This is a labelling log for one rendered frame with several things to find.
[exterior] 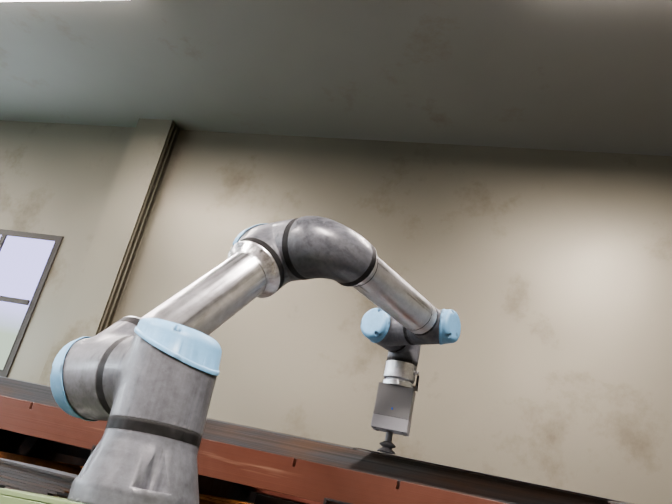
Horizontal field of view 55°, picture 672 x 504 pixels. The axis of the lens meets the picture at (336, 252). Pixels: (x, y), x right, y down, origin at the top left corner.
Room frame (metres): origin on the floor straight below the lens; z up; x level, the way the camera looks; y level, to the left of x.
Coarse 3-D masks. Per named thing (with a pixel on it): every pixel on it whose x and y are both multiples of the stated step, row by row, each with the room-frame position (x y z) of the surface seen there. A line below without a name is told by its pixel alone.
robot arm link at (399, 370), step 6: (390, 360) 1.51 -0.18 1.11; (396, 360) 1.50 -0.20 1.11; (390, 366) 1.50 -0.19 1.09; (396, 366) 1.49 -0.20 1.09; (402, 366) 1.49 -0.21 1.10; (408, 366) 1.49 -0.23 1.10; (414, 366) 1.50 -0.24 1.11; (384, 372) 1.52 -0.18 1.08; (390, 372) 1.50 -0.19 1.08; (396, 372) 1.49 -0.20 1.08; (402, 372) 1.49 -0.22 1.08; (408, 372) 1.49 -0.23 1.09; (414, 372) 1.51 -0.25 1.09; (390, 378) 1.51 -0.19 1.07; (396, 378) 1.50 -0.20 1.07; (402, 378) 1.49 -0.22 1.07; (408, 378) 1.50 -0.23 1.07; (414, 378) 1.51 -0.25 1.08
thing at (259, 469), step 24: (0, 408) 1.33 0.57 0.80; (24, 408) 1.31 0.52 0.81; (48, 408) 1.30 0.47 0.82; (24, 432) 1.31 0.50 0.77; (48, 432) 1.29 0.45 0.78; (72, 432) 1.28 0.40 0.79; (96, 432) 1.27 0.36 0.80; (216, 456) 1.20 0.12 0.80; (240, 456) 1.18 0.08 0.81; (264, 456) 1.17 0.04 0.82; (240, 480) 1.18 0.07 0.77; (264, 480) 1.17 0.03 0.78; (288, 480) 1.16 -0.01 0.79; (312, 480) 1.15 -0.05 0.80; (336, 480) 1.13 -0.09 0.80; (360, 480) 1.12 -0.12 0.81; (384, 480) 1.11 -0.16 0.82
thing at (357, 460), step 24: (0, 384) 1.39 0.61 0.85; (24, 384) 1.37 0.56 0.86; (216, 432) 1.25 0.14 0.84; (240, 432) 1.23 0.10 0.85; (264, 432) 1.22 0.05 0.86; (288, 456) 1.21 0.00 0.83; (312, 456) 1.19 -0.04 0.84; (336, 456) 1.18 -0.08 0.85; (360, 456) 1.17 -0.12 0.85; (384, 456) 1.16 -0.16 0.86; (408, 480) 1.14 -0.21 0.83; (432, 480) 1.13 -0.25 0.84; (456, 480) 1.12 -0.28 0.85; (480, 480) 1.11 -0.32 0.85; (504, 480) 1.10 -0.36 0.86
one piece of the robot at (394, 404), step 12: (384, 384) 1.51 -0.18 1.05; (396, 384) 1.49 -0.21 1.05; (408, 384) 1.50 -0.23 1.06; (384, 396) 1.50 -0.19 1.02; (396, 396) 1.50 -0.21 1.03; (408, 396) 1.49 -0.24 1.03; (384, 408) 1.50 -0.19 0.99; (396, 408) 1.50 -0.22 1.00; (408, 408) 1.49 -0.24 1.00; (372, 420) 1.51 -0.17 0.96; (384, 420) 1.50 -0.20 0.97; (396, 420) 1.49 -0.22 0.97; (408, 420) 1.49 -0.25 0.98; (396, 432) 1.52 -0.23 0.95; (408, 432) 1.52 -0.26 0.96
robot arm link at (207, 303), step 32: (288, 224) 1.08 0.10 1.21; (256, 256) 1.07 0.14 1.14; (288, 256) 1.08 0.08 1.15; (192, 288) 1.01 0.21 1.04; (224, 288) 1.02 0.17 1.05; (256, 288) 1.08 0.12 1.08; (128, 320) 0.93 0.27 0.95; (192, 320) 0.98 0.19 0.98; (224, 320) 1.05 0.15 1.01; (64, 352) 0.92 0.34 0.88; (96, 352) 0.87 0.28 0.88; (64, 384) 0.90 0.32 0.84; (96, 416) 0.91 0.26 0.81
